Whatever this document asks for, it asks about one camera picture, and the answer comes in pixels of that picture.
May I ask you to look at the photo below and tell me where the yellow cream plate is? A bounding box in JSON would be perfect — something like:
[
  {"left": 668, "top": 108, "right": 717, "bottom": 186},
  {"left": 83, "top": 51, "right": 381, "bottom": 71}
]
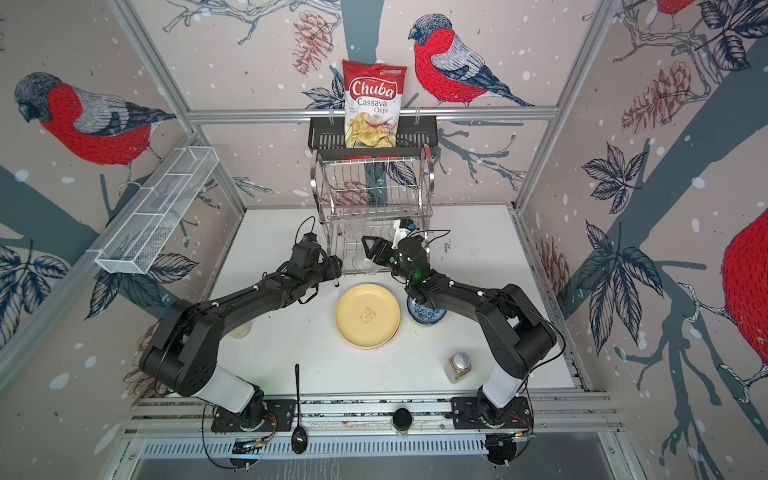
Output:
[{"left": 334, "top": 283, "right": 401, "bottom": 350}]

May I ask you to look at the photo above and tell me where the blue floral white bowl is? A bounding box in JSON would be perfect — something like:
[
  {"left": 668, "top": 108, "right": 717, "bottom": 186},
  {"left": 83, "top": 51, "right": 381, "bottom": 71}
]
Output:
[{"left": 406, "top": 297, "right": 447, "bottom": 326}]

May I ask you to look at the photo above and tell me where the clear drinking glass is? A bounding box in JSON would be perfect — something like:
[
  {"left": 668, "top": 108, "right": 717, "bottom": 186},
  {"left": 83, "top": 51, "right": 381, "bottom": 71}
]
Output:
[{"left": 353, "top": 252, "right": 378, "bottom": 275}]

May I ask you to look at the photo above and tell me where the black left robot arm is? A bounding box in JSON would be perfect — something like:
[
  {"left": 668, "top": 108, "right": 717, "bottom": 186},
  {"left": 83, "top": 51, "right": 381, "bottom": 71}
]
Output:
[{"left": 139, "top": 233, "right": 343, "bottom": 428}]

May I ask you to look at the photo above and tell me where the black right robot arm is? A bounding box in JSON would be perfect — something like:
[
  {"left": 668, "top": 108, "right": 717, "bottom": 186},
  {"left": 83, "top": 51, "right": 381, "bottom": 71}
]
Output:
[{"left": 362, "top": 235, "right": 558, "bottom": 410}]

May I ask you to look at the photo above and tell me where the chrome two-tier dish rack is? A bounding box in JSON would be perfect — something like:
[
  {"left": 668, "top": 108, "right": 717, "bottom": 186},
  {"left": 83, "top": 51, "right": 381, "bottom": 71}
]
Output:
[{"left": 310, "top": 146, "right": 435, "bottom": 275}]

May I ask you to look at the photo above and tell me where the black lid spice jar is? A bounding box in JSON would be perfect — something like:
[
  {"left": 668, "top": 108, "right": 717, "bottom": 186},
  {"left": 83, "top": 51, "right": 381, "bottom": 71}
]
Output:
[{"left": 229, "top": 321, "right": 251, "bottom": 339}]

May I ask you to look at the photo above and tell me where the silver lid spice jar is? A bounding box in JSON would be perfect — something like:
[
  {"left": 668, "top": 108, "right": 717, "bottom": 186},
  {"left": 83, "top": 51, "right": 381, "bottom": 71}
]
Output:
[{"left": 444, "top": 352, "right": 472, "bottom": 384}]

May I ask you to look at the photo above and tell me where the red cassava chips bag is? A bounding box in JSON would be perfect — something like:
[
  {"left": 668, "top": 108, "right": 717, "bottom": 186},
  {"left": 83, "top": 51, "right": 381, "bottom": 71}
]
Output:
[{"left": 343, "top": 60, "right": 407, "bottom": 124}]

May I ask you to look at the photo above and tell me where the black spoon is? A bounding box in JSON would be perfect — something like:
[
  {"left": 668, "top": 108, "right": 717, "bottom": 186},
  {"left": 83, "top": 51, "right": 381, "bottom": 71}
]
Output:
[{"left": 290, "top": 363, "right": 309, "bottom": 455}]

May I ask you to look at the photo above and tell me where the black wall shelf basket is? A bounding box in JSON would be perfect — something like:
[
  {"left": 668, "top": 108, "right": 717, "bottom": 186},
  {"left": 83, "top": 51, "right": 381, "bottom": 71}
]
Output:
[{"left": 308, "top": 114, "right": 438, "bottom": 152}]

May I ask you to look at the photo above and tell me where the black lid jar on rail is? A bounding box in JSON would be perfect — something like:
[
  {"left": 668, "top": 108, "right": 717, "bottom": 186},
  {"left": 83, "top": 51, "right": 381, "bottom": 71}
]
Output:
[{"left": 391, "top": 407, "right": 413, "bottom": 436}]

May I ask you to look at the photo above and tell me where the white wire mesh basket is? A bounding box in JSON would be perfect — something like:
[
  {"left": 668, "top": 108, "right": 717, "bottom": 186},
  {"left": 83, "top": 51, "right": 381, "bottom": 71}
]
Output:
[{"left": 95, "top": 146, "right": 219, "bottom": 274}]

